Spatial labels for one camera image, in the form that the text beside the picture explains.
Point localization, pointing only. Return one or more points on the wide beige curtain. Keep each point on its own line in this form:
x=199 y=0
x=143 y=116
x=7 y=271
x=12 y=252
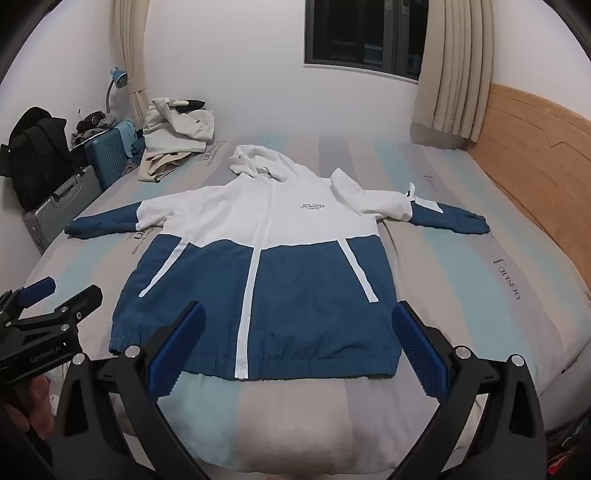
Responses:
x=452 y=69

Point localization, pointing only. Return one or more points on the wooden headboard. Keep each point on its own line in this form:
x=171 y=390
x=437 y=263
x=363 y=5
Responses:
x=531 y=152

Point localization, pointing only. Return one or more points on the narrow beige curtain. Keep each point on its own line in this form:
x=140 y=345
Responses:
x=134 y=46

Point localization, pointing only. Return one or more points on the blue desk lamp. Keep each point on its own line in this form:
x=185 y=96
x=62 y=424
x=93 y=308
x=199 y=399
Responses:
x=119 y=77

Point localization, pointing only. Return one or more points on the person's left hand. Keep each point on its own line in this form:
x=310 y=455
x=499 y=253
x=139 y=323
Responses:
x=37 y=408

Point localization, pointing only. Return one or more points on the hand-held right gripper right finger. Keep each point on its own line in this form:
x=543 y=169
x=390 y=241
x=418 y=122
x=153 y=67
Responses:
x=415 y=350

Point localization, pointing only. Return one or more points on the black backpack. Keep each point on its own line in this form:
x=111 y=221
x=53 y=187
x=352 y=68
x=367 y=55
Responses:
x=37 y=157

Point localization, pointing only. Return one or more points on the silver hard case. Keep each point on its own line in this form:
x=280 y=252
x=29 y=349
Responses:
x=64 y=198

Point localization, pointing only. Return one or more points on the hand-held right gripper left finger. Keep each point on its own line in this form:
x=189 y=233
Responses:
x=180 y=350

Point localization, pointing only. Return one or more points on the white crumpled jacket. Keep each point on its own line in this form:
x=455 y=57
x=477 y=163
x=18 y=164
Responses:
x=178 y=124

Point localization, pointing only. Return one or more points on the bed with striped sheet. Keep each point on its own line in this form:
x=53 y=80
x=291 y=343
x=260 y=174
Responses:
x=461 y=263

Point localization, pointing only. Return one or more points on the dark cloth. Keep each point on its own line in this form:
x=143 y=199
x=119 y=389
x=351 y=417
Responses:
x=92 y=121

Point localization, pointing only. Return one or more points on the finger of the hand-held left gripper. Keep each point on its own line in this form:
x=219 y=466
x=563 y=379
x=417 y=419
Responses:
x=39 y=289
x=64 y=313

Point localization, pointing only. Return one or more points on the beige cloth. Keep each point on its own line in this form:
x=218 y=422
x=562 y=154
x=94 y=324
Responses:
x=159 y=165

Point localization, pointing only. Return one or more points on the teal suitcase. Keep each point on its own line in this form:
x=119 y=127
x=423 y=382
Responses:
x=108 y=157

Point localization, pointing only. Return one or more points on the dark window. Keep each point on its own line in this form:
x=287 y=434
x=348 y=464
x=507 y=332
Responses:
x=351 y=32

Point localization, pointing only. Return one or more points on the blue and white hooded jacket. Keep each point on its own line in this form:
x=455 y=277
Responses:
x=300 y=300

